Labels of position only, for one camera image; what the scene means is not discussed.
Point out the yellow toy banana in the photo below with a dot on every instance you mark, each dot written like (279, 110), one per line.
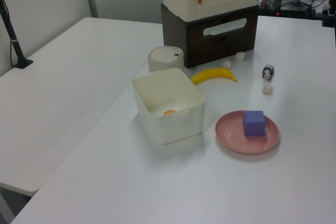
(212, 73)

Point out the dark wood drawer cabinet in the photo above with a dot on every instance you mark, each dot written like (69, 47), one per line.
(199, 45)

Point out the black pole stand with clamp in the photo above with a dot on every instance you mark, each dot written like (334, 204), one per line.
(13, 43)

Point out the cream open plastic bin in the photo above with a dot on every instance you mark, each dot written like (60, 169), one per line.
(170, 129)

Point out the black electronics box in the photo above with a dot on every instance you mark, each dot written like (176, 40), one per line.
(291, 11)

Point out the pink plate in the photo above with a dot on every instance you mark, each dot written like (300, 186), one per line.
(231, 134)

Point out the toasted bread piece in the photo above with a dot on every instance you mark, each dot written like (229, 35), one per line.
(169, 112)

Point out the small beige lidded trash can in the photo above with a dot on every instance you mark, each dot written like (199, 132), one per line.
(164, 57)

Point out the crumpled white paper ball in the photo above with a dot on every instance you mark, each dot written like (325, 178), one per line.
(267, 88)
(240, 55)
(227, 63)

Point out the black clamp bracket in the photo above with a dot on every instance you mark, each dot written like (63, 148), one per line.
(328, 19)

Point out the panda figurine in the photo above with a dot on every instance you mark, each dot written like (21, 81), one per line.
(267, 72)

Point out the purple cube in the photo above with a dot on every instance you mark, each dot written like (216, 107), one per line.
(254, 124)

